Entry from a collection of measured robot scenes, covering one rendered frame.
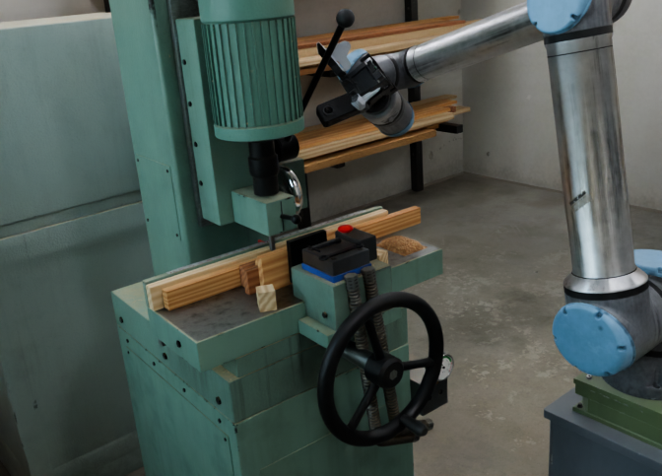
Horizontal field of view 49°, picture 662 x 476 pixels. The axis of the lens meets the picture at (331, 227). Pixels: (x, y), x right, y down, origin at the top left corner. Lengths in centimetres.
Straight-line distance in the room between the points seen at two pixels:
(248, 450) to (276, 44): 76
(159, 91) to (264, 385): 63
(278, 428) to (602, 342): 63
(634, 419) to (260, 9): 108
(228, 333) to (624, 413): 83
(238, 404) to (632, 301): 74
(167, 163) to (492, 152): 391
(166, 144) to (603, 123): 86
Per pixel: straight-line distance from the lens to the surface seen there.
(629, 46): 464
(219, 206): 153
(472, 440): 255
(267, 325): 136
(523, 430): 261
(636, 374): 163
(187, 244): 163
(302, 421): 151
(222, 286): 147
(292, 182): 162
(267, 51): 135
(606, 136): 136
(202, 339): 131
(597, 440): 166
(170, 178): 160
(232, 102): 137
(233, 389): 138
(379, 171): 488
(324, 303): 134
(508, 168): 524
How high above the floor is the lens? 149
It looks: 19 degrees down
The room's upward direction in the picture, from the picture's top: 4 degrees counter-clockwise
